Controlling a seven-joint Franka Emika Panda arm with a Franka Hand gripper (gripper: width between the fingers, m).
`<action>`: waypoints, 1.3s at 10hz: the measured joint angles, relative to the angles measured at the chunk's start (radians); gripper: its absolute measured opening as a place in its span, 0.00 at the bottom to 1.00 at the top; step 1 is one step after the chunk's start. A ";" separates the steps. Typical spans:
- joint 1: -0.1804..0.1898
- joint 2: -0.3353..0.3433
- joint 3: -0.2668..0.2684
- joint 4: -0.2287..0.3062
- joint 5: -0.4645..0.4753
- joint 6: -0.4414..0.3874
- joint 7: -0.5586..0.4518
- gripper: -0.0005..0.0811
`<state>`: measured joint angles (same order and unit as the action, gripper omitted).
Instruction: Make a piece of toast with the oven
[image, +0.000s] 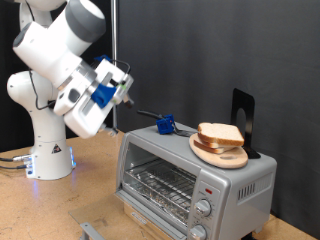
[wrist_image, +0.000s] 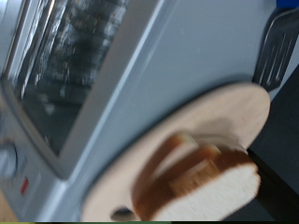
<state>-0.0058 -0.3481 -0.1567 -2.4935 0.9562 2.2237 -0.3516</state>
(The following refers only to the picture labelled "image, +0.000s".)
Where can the glass oven door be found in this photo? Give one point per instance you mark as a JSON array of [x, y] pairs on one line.
[[100, 213]]

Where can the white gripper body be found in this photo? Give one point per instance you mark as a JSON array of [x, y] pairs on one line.
[[81, 121]]

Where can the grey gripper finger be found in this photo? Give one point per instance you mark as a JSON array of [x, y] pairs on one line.
[[110, 130]]

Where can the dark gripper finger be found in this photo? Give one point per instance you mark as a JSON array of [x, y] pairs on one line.
[[129, 102]]

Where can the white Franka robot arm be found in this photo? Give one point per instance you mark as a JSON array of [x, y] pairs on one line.
[[50, 50]]

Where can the metal pole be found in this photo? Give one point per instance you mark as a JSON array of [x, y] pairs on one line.
[[114, 33]]

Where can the spatula with blue grip block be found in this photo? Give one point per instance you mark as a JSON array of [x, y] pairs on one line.
[[165, 126]]

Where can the silver oven knob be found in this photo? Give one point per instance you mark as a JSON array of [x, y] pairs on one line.
[[203, 208], [198, 232]]

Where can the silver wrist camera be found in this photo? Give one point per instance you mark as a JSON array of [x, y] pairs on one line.
[[120, 91]]

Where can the round wooden cutting board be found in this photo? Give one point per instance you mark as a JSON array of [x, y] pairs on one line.
[[230, 160]]

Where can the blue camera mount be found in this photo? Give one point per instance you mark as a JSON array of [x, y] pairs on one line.
[[103, 95]]

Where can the black metal bookend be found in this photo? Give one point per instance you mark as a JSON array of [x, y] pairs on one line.
[[243, 100]]

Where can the red oven indicator light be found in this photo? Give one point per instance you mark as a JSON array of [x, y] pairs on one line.
[[209, 191]]

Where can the white bread slice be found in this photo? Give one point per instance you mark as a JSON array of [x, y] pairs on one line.
[[208, 147], [220, 133]]

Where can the silver toaster oven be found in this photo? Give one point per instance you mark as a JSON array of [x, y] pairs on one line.
[[246, 213]]

